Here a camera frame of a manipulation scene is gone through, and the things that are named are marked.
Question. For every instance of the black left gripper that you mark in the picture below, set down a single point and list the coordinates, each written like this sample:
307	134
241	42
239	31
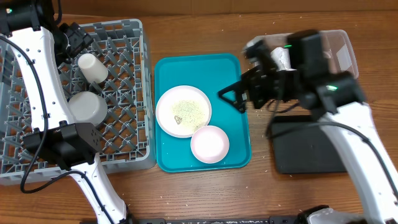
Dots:
79	39

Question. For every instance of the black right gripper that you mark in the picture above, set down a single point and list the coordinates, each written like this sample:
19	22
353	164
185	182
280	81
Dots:
252	86

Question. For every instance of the white paper cup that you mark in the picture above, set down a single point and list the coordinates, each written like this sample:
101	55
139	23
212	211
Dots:
92	68

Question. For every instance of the white napkin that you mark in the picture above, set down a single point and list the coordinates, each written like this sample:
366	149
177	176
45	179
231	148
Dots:
282	59

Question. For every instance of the small white plate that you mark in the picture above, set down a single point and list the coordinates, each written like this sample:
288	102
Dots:
209	144

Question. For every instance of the large white plate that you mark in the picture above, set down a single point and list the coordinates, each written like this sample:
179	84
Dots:
182	110

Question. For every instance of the grey-green bowl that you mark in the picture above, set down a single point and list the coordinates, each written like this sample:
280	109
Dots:
88	107

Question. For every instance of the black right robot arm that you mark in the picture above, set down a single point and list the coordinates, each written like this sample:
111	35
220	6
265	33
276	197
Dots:
341	111

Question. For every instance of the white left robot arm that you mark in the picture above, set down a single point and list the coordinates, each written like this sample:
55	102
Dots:
41	42

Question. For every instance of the grey dishwasher rack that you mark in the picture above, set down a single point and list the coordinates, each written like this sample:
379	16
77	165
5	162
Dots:
127	132

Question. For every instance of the teal plastic tray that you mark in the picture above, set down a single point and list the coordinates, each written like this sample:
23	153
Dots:
210	74

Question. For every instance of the black tray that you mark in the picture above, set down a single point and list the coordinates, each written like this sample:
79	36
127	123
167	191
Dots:
308	151

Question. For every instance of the clear plastic bin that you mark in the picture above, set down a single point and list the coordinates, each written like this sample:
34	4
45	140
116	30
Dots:
337	49

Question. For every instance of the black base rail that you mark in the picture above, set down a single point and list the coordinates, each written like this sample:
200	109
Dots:
271	220

